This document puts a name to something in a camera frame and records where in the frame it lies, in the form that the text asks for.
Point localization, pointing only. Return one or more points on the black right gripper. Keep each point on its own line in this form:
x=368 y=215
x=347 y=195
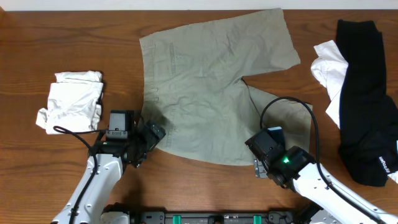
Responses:
x=259 y=168

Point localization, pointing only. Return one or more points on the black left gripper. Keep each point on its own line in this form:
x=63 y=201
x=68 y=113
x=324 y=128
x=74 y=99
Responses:
x=152 y=134

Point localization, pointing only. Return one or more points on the grey-green shorts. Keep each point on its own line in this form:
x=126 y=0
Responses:
x=194 y=87

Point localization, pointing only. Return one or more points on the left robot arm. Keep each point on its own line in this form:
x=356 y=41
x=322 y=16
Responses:
x=127 y=141

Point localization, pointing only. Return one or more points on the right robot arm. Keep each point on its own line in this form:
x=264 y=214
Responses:
x=297 y=170

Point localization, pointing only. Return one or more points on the white folded garment on left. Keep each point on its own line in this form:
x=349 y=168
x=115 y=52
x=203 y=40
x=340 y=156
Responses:
x=74 y=102

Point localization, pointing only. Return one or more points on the white garment on right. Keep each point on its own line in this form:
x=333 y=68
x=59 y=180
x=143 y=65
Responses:
x=329 y=68

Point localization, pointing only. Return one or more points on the black garment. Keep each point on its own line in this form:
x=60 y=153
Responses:
x=368 y=116

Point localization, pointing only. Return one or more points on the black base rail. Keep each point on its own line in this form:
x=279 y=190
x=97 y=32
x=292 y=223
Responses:
x=202 y=217

